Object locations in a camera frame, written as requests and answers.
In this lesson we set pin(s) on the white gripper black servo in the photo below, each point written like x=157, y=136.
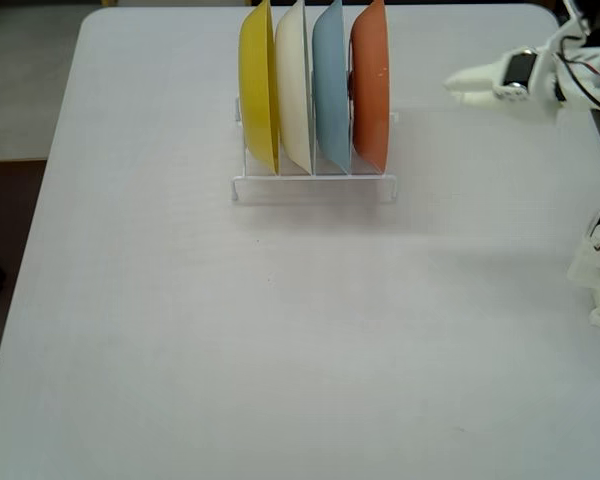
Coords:
x=516, y=71

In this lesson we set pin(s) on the yellow plate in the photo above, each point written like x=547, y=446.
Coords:
x=257, y=85

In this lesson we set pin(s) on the blue plate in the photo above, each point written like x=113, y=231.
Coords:
x=330, y=85

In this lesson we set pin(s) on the cream plate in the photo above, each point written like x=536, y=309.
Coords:
x=294, y=85

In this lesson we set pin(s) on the orange plate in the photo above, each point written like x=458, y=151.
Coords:
x=372, y=85

